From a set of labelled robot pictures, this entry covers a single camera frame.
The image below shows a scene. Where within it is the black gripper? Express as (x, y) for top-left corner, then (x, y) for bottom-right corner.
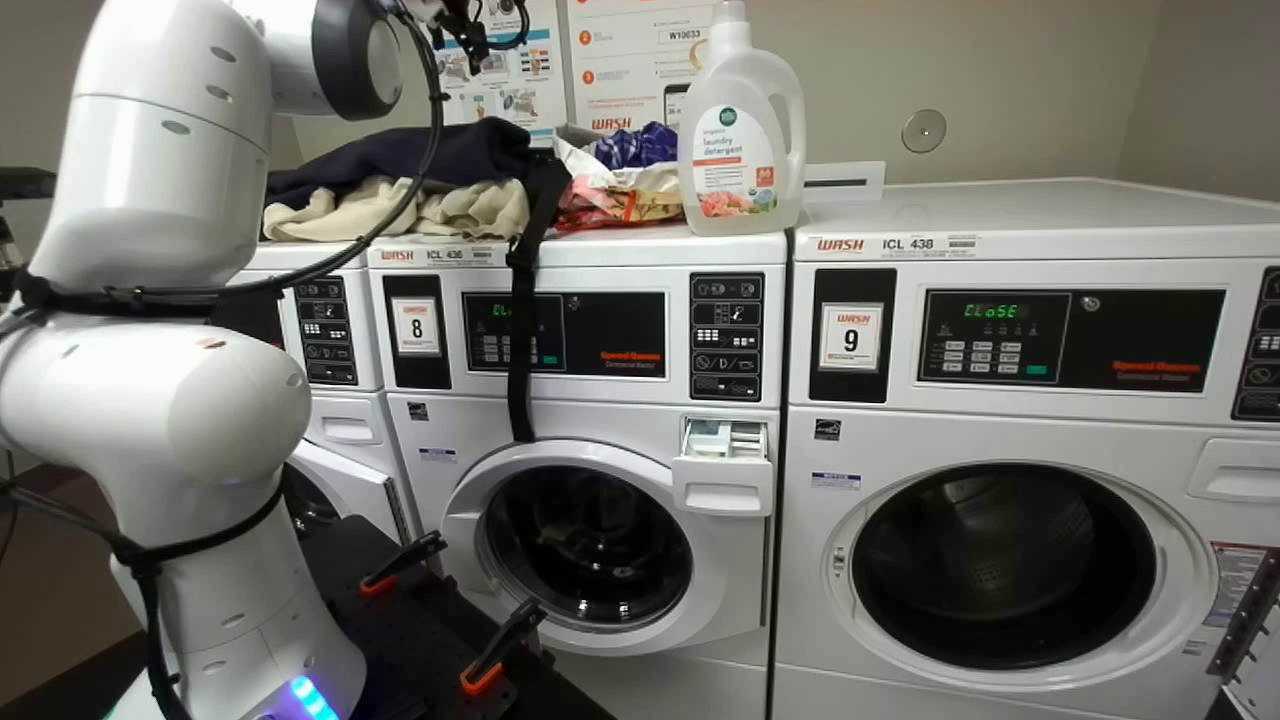
(431, 0), (529, 60)

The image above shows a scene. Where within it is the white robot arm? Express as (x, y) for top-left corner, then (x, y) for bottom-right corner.
(0, 0), (422, 720)

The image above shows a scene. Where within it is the black bag strap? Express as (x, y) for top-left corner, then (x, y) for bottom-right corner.
(500, 146), (576, 446)

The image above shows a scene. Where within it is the beige cloth garment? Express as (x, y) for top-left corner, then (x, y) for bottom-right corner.
(264, 176), (529, 242)

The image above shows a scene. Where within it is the wall instruction poster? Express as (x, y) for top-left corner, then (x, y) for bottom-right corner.
(438, 0), (569, 139)

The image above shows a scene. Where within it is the dark navy garment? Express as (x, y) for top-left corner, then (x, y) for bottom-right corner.
(264, 118), (574, 208)

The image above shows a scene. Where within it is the black clamp orange tip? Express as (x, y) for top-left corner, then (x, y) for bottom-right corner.
(355, 531), (449, 599)

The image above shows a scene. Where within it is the white detergent bottle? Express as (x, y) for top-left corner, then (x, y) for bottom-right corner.
(675, 0), (803, 235)

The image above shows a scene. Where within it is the round wall outlet cover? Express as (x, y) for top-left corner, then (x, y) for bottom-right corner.
(902, 107), (948, 156)

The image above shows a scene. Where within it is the colourful laundry bag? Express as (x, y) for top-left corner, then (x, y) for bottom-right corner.
(555, 118), (685, 232)

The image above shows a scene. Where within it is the right washing machine number 9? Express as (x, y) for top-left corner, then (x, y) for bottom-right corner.
(771, 176), (1280, 720)

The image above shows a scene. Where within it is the left washing machine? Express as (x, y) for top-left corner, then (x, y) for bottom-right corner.
(220, 242), (418, 541)

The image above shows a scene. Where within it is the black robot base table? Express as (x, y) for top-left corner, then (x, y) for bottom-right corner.
(0, 510), (615, 720)

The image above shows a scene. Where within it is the white box behind bottle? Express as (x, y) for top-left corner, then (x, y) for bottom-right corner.
(803, 158), (886, 201)

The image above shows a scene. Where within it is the middle washing machine number 8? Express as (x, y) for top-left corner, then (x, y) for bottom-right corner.
(368, 227), (788, 720)

